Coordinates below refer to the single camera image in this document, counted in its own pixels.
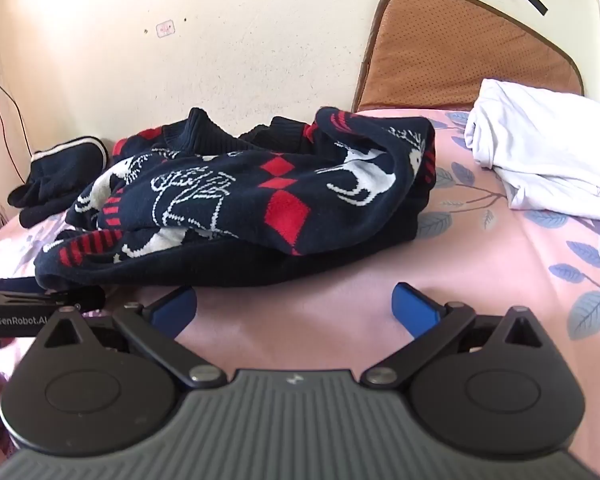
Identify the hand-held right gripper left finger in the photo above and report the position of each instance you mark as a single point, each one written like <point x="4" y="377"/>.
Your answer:
<point x="172" y="312"/>

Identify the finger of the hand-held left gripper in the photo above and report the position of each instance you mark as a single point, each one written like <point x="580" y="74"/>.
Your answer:
<point x="80" y="297"/>

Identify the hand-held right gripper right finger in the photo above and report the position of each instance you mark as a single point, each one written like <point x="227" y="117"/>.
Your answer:
<point x="415" y="310"/>

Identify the navy reindeer knit sweater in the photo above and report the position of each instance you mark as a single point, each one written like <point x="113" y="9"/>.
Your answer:
<point x="240" y="210"/>

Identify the pink leaf-print bedsheet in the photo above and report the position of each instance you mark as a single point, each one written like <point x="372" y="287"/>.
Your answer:
<point x="330" y="310"/>

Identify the black cloth with white stripe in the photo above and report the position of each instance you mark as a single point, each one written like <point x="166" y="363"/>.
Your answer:
<point x="60" y="175"/>

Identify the white shirt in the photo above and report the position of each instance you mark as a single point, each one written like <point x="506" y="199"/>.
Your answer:
<point x="545" y="145"/>

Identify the brown perforated cushion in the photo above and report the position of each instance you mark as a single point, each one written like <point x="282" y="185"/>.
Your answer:
<point x="460" y="50"/>

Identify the small wall sticker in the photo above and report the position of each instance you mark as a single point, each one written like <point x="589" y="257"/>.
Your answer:
<point x="165" y="28"/>

